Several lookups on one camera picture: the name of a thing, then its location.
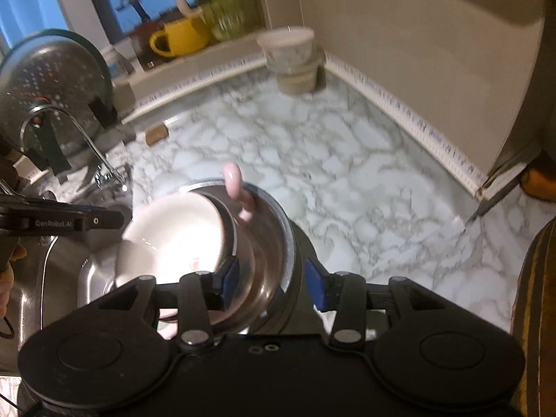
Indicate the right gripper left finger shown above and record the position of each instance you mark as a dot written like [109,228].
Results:
[199,294]

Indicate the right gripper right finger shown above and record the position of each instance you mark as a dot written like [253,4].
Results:
[346,295]

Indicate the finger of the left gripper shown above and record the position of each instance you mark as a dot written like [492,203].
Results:
[22,216]

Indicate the white floral ceramic bowl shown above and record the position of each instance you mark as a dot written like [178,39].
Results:
[175,235]

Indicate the large stainless steel bowl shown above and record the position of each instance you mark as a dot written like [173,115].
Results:
[277,272]

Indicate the pink steel-lined handled bowl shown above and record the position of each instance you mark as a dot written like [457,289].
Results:
[236,207]

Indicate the steel kitchen sink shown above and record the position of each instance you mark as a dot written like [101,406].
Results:
[57,276]

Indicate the person's left hand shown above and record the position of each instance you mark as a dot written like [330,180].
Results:
[7,279]

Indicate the chrome sink faucet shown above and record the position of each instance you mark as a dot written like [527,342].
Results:
[64,144]

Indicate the steel colander with green rim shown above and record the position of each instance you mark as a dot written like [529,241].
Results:
[58,67]

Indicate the brown soap bar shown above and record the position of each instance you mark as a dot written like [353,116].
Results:
[156,134]

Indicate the round wooden chopping board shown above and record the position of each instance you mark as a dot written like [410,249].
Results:
[533,324]

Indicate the dark glass jar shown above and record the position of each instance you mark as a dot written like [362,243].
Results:
[139,38]

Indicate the orange carrot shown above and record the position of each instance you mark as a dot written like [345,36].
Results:
[538,180]

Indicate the clear plastic lidded container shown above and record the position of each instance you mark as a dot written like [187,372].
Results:
[300,79]

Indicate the yellow ceramic mug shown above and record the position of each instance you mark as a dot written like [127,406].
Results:
[181,38]

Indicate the white bowl with red rim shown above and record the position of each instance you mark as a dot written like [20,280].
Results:
[287,47]

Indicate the green glass jar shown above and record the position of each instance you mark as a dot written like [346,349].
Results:
[217,0]

